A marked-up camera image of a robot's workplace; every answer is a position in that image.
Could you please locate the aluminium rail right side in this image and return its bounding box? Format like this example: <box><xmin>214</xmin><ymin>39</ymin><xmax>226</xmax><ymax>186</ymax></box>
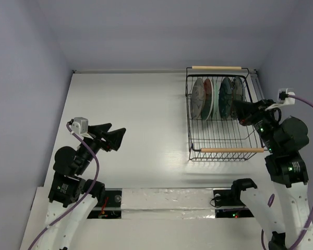
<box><xmin>250</xmin><ymin>70</ymin><xmax>264</xmax><ymax>101</ymax></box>

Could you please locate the black wire dish rack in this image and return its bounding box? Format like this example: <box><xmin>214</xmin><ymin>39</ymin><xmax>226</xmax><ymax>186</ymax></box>
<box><xmin>185</xmin><ymin>66</ymin><xmax>264</xmax><ymax>161</ymax></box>

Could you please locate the grey deer plate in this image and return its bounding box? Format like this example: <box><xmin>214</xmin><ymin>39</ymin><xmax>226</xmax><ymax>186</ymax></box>
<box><xmin>190</xmin><ymin>78</ymin><xmax>206</xmax><ymax>120</ymax></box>

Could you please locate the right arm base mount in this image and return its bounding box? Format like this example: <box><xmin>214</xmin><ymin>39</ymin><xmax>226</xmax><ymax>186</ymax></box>
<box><xmin>210</xmin><ymin>189</ymin><xmax>254</xmax><ymax>219</ymax></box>

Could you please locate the silver foil strip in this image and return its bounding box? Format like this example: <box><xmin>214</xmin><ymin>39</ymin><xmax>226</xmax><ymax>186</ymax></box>
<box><xmin>121</xmin><ymin>188</ymin><xmax>215</xmax><ymax>220</ymax></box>

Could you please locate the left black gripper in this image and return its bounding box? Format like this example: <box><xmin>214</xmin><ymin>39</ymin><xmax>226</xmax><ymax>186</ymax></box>
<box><xmin>76</xmin><ymin>122</ymin><xmax>126</xmax><ymax>173</ymax></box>

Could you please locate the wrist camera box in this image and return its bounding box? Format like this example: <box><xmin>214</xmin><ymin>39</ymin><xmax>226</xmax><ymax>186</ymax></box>
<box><xmin>70</xmin><ymin>117</ymin><xmax>88</xmax><ymax>136</ymax></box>
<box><xmin>277</xmin><ymin>88</ymin><xmax>295</xmax><ymax>105</ymax></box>

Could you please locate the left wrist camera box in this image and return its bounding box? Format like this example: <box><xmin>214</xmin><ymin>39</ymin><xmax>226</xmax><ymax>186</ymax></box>
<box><xmin>70</xmin><ymin>117</ymin><xmax>88</xmax><ymax>136</ymax></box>

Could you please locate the dark teal blossom plate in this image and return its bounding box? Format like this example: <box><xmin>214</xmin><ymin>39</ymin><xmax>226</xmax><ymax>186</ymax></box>
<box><xmin>219</xmin><ymin>77</ymin><xmax>232</xmax><ymax>119</ymax></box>

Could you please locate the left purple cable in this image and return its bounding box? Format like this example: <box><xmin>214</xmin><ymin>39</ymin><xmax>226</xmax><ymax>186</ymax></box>
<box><xmin>27</xmin><ymin>122</ymin><xmax>100</xmax><ymax>250</ymax></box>

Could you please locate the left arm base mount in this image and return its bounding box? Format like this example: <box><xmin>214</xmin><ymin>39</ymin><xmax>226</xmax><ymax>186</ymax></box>
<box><xmin>87</xmin><ymin>189</ymin><xmax>122</xmax><ymax>219</ymax></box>

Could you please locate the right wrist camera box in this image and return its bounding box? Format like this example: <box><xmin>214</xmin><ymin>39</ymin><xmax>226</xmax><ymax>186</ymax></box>
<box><xmin>277</xmin><ymin>88</ymin><xmax>295</xmax><ymax>105</ymax></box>

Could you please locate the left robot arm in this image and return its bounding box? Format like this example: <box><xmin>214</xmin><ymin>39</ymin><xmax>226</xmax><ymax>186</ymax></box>
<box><xmin>36</xmin><ymin>117</ymin><xmax>126</xmax><ymax>249</ymax></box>

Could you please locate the red and teal plate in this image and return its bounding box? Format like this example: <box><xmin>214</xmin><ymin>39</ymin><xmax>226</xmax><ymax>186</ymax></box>
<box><xmin>201</xmin><ymin>78</ymin><xmax>214</xmax><ymax>120</ymax></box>

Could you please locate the grey tree pattern plate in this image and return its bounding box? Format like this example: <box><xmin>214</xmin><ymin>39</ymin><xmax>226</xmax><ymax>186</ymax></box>
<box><xmin>231</xmin><ymin>76</ymin><xmax>244</xmax><ymax>120</ymax></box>

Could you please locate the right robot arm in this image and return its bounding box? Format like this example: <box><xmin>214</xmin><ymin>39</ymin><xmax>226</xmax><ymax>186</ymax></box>
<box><xmin>230</xmin><ymin>100</ymin><xmax>313</xmax><ymax>249</ymax></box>

